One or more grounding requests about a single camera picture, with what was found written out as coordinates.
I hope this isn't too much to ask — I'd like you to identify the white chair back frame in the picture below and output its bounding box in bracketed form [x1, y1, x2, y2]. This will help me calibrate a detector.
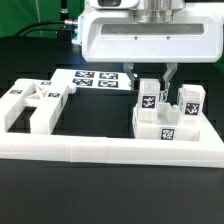
[0, 79, 77, 135]

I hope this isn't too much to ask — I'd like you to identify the black cable bundle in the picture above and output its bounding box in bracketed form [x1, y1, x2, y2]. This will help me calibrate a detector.
[13, 19, 79, 38]

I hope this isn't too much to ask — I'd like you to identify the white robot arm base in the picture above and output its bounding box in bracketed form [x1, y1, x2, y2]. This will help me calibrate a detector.
[72, 0, 92, 45]

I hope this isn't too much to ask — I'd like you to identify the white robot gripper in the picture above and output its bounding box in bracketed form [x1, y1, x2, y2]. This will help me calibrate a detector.
[81, 0, 224, 100]

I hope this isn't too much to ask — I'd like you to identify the white chair seat block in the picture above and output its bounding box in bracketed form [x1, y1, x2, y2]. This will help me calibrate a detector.
[132, 103, 202, 141]

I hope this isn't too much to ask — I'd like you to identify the black antenna post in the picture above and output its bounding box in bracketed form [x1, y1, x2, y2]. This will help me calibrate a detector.
[57, 0, 71, 42]

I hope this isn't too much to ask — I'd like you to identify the white U-shaped fixture frame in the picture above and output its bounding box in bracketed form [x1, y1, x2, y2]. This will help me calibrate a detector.
[0, 107, 224, 168]

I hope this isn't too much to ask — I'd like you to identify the white marker sheet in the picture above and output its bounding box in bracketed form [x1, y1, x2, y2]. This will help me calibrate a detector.
[51, 69, 131, 90]

